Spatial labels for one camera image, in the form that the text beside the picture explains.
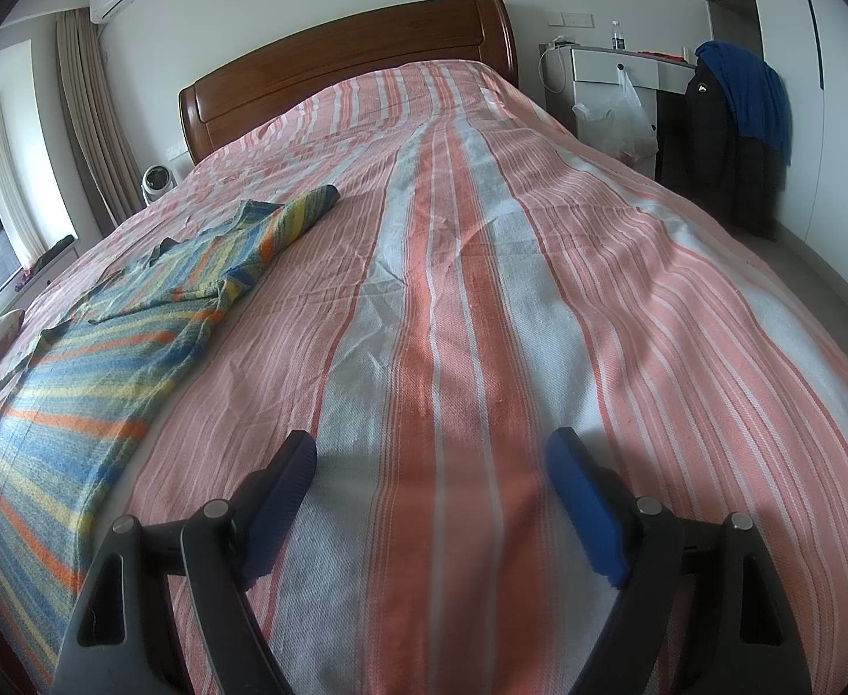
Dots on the black item on ledge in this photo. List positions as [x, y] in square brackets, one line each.
[58, 250]

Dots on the pink striped bed sheet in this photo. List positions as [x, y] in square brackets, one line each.
[467, 304]

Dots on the water bottle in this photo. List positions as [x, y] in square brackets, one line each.
[617, 36]

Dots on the wooden bed headboard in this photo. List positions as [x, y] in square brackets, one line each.
[337, 58]

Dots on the striped knit sweater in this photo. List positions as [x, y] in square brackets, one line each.
[105, 376]

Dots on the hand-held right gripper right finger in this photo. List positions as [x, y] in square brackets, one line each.
[587, 508]

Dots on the white wardrobe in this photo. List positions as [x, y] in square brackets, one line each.
[844, 123]

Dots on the white window ledge cabinet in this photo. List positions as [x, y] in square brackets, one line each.
[40, 282]

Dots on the beige curtain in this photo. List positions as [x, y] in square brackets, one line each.
[98, 123]

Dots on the white sheer curtain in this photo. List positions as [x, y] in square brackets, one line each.
[11, 181]

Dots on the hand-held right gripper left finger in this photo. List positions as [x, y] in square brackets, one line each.
[283, 501]

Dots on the clear plastic bag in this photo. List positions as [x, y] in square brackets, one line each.
[623, 123]

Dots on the white wall socket plate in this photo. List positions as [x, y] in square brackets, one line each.
[569, 19]

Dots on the white desk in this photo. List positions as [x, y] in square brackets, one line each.
[598, 66]

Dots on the blue cloth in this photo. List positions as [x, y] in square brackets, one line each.
[750, 94]

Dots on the black jacket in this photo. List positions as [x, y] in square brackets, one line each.
[713, 152]

